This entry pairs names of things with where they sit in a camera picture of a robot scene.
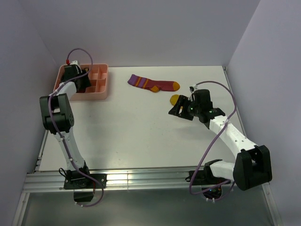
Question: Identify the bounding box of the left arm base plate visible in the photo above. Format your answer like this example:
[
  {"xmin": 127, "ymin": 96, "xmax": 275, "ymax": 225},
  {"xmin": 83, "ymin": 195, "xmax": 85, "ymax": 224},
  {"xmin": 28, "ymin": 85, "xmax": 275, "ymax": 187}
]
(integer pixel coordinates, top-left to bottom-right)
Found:
[{"xmin": 63, "ymin": 174, "xmax": 107, "ymax": 190}]

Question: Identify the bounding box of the aluminium front rail frame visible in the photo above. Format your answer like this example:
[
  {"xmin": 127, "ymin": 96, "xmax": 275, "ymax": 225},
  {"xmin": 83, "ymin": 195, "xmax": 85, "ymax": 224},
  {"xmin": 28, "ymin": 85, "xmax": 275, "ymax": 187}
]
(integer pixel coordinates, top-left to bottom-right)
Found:
[{"xmin": 22, "ymin": 164, "xmax": 270, "ymax": 194}]

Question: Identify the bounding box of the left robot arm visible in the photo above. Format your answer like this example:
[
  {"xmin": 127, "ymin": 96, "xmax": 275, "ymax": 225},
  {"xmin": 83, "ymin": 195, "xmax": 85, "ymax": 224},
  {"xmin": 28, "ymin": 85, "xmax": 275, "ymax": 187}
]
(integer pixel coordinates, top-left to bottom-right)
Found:
[{"xmin": 40, "ymin": 61, "xmax": 92, "ymax": 188}]

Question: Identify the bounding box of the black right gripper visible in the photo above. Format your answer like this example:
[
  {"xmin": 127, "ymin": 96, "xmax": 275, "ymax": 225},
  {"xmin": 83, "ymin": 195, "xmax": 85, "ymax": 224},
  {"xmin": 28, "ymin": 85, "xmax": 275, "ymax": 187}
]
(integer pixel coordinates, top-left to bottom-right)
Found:
[{"xmin": 168, "ymin": 95, "xmax": 201, "ymax": 121}]

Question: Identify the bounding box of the maroon purple striped sock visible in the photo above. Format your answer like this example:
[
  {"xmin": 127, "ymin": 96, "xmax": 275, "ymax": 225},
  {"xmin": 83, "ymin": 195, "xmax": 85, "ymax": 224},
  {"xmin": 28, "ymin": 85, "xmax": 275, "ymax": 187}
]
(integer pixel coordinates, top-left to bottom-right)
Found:
[{"xmin": 127, "ymin": 74, "xmax": 180, "ymax": 93}]

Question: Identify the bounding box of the yellow patterned sock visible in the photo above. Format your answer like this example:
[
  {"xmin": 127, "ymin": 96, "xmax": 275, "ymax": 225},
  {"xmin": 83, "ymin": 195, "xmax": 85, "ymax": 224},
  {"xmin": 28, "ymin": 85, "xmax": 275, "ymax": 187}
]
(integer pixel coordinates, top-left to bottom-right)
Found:
[{"xmin": 170, "ymin": 94, "xmax": 180, "ymax": 106}]

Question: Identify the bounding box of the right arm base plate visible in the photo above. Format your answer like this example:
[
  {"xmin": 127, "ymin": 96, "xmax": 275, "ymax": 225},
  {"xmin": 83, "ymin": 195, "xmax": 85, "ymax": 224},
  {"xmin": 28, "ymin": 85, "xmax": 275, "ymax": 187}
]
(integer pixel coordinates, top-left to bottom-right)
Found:
[{"xmin": 192, "ymin": 169, "xmax": 230, "ymax": 186}]

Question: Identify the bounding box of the pink compartment organizer box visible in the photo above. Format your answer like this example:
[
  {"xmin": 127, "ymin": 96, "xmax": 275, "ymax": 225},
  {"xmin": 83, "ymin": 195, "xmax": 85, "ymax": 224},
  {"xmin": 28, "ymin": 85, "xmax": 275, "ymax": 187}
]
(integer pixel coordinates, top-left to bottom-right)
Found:
[{"xmin": 54, "ymin": 64, "xmax": 109, "ymax": 101}]

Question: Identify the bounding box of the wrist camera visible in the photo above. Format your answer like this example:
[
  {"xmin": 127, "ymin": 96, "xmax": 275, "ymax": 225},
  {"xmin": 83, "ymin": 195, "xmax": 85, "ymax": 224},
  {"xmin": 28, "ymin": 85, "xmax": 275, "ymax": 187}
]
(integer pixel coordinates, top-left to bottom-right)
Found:
[
  {"xmin": 188, "ymin": 84, "xmax": 198, "ymax": 101},
  {"xmin": 66, "ymin": 59, "xmax": 80, "ymax": 67}
]

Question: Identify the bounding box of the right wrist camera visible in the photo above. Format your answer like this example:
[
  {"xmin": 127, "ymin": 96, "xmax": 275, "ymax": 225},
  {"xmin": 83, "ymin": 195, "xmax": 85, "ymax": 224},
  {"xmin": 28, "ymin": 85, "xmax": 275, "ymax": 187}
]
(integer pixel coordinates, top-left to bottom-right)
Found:
[{"xmin": 188, "ymin": 84, "xmax": 198, "ymax": 101}]

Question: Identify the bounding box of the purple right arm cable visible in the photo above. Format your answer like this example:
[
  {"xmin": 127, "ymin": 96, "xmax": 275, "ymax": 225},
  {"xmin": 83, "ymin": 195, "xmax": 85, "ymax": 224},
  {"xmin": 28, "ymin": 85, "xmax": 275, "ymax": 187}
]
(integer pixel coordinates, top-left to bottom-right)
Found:
[{"xmin": 189, "ymin": 81, "xmax": 236, "ymax": 203}]

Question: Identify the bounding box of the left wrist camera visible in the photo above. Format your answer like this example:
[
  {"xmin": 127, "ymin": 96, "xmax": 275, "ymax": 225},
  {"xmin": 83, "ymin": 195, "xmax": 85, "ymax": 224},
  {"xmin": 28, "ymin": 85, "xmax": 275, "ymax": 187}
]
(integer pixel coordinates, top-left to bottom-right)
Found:
[{"xmin": 66, "ymin": 59, "xmax": 80, "ymax": 67}]

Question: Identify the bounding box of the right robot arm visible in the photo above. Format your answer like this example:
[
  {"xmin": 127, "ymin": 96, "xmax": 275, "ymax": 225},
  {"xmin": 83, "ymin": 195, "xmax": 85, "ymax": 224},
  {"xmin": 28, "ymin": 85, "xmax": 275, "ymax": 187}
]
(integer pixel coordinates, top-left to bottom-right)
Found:
[{"xmin": 169, "ymin": 89, "xmax": 272, "ymax": 191}]

